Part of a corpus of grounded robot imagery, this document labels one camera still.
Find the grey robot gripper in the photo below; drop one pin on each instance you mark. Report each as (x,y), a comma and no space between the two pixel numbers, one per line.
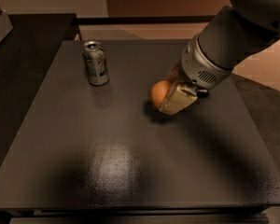
(198,66)

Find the orange fruit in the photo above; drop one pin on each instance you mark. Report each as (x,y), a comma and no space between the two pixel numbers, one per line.
(158,93)

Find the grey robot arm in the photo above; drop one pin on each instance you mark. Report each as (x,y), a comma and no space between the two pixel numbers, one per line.
(238,31)

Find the silver 7up soda can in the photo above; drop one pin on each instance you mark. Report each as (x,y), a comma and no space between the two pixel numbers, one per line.
(93,54)

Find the black snack packet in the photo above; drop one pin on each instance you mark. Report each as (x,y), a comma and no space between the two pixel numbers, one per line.
(202,93)

